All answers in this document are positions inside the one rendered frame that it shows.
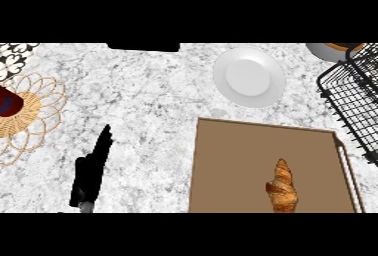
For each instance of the white round plate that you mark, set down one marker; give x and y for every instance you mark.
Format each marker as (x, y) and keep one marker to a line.
(248, 77)

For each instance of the brown wooden tray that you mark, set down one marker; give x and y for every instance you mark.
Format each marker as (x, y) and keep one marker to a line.
(245, 166)

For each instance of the black and white patterned cloth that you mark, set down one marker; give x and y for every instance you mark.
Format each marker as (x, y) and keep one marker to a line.
(12, 60)

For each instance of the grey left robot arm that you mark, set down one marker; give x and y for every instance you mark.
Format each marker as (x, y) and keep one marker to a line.
(85, 207)

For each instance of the woven wicker flower placemat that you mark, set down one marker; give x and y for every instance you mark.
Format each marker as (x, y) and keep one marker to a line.
(29, 116)

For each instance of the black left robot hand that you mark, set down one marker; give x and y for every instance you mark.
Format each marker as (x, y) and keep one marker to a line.
(91, 166)

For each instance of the golden brown croissant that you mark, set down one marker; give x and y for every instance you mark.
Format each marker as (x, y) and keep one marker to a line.
(282, 190)

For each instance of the dark red round object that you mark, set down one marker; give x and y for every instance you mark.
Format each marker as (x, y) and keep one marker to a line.
(7, 102)

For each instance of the black flat appliance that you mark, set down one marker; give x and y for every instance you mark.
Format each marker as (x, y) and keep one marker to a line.
(143, 46)

